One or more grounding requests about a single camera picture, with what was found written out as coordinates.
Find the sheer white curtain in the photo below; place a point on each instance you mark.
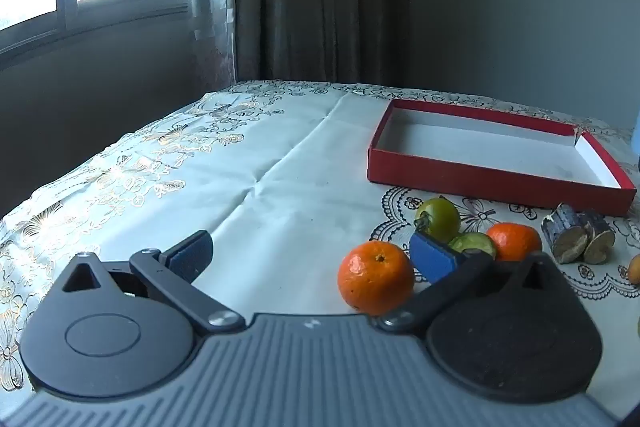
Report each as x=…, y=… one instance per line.
x=210, y=7

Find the large orange mandarin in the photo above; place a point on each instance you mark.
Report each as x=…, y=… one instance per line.
x=372, y=277

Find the small brown round fruit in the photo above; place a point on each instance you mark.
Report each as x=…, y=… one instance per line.
x=635, y=269

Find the green round tomato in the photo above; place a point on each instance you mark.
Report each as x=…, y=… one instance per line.
x=440, y=217

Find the shallow red cardboard box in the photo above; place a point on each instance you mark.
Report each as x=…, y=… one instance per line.
x=450, y=177

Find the dark eggplant piece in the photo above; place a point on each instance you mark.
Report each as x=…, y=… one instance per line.
x=600, y=242

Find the small dark green fruit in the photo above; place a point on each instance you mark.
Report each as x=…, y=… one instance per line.
x=475, y=243

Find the white embroidered lace cloth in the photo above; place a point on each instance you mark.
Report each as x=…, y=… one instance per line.
x=600, y=287

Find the small orange mandarin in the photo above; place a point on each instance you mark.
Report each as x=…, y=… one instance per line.
x=515, y=239

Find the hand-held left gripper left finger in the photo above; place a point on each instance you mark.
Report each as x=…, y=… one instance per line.
x=190, y=254

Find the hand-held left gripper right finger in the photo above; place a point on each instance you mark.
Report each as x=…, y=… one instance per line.
x=435, y=257

